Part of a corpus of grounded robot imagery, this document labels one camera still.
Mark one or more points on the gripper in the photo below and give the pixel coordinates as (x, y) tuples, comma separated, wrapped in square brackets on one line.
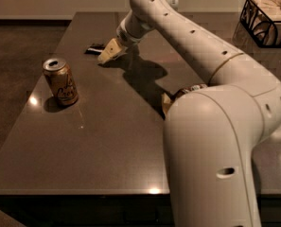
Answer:
[(125, 36)]

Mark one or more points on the dark rxbar chocolate wrapper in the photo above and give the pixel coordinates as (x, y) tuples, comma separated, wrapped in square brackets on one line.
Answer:
[(95, 49)]

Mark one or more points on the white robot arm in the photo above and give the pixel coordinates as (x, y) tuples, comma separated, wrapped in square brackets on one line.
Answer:
[(209, 134)]

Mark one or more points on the orange soda can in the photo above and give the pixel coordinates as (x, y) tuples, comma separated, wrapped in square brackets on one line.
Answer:
[(58, 75)]

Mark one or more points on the brown chip bag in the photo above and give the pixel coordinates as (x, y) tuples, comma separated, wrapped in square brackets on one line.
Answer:
[(167, 100)]

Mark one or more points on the dark table drawer front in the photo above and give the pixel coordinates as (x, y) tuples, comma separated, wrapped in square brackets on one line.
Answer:
[(115, 211)]

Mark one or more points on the black wire napkin holder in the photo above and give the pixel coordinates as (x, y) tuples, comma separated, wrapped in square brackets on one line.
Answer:
[(262, 19)]

